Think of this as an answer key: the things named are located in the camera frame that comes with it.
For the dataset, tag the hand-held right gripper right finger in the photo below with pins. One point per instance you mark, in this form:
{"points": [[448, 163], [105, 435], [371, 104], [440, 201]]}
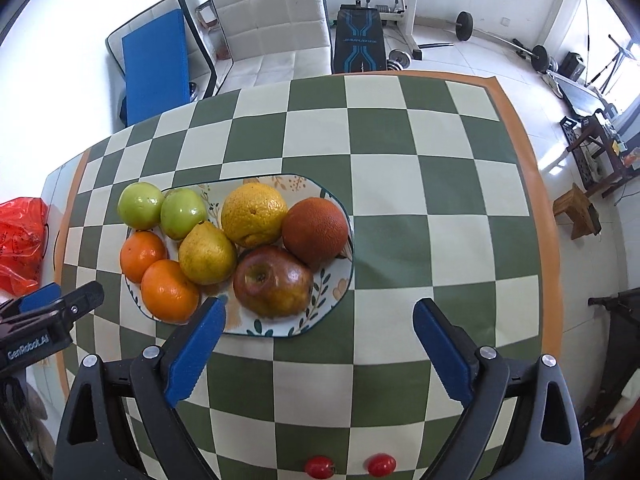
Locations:
{"points": [[442, 350]]}

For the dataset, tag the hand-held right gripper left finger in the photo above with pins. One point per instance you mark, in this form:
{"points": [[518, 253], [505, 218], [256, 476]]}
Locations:
{"points": [[192, 355]]}

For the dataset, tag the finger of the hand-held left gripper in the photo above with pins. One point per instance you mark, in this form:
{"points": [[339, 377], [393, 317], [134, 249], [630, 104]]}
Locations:
{"points": [[37, 296], [82, 302]]}

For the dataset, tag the small orange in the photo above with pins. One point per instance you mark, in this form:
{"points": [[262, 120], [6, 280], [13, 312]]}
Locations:
{"points": [[170, 290], [143, 256]]}

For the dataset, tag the yellow pear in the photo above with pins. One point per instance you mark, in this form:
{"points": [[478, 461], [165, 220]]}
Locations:
{"points": [[207, 253]]}

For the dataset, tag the red-brown apple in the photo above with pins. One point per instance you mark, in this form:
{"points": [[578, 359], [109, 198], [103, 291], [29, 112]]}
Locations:
{"points": [[272, 281]]}

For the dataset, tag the green apple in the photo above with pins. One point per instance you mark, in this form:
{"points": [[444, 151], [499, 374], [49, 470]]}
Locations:
{"points": [[140, 204], [182, 213]]}

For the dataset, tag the floral oval plate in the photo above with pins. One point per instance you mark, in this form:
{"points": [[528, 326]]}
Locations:
{"points": [[330, 290]]}

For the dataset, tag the large yellow orange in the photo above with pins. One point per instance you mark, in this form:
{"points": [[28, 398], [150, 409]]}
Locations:
{"points": [[254, 214]]}

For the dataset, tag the dark red orange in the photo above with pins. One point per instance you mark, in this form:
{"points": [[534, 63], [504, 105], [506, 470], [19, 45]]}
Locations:
{"points": [[315, 232]]}

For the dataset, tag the red plastic bag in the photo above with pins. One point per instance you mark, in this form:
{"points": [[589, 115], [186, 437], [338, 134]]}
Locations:
{"points": [[20, 240]]}

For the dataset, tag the red cherry tomato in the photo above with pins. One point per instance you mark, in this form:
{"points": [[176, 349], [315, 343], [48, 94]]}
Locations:
{"points": [[319, 466], [381, 465]]}

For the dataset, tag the green checkered tablecloth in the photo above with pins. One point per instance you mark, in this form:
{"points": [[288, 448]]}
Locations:
{"points": [[400, 185]]}

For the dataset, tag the small wooden stool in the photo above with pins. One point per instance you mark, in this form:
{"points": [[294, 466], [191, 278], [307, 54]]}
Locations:
{"points": [[575, 212]]}

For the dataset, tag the black perforated rack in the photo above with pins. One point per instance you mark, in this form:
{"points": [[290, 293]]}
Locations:
{"points": [[572, 135]]}

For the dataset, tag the dark wooden chair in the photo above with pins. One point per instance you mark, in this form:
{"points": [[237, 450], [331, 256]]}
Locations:
{"points": [[607, 160]]}

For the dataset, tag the chair with blue cushion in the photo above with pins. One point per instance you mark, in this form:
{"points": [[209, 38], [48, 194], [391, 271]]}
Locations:
{"points": [[155, 60]]}

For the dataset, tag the treadmill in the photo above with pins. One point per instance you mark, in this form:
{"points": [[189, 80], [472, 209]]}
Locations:
{"points": [[582, 97]]}

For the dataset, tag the small chrome dumbbell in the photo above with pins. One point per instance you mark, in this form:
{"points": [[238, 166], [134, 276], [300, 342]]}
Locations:
{"points": [[399, 59]]}

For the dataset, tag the short black bar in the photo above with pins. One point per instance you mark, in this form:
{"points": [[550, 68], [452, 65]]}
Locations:
{"points": [[435, 44]]}

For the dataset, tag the black speaker box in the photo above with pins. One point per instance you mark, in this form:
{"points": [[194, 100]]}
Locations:
{"points": [[572, 65]]}

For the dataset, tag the black and blue sit-up bench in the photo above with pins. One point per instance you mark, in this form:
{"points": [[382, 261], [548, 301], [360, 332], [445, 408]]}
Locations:
{"points": [[359, 40]]}

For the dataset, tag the floor barbell with black plates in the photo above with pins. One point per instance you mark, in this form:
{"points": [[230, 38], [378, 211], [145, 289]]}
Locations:
{"points": [[464, 25]]}

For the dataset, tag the white squat rack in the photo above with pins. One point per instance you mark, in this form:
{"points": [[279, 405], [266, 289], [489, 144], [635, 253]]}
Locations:
{"points": [[407, 15]]}

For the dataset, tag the white padded chair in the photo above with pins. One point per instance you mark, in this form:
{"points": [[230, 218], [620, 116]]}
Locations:
{"points": [[270, 20]]}

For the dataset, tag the black and red pole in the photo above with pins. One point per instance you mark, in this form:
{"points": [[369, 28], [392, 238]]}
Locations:
{"points": [[590, 35]]}

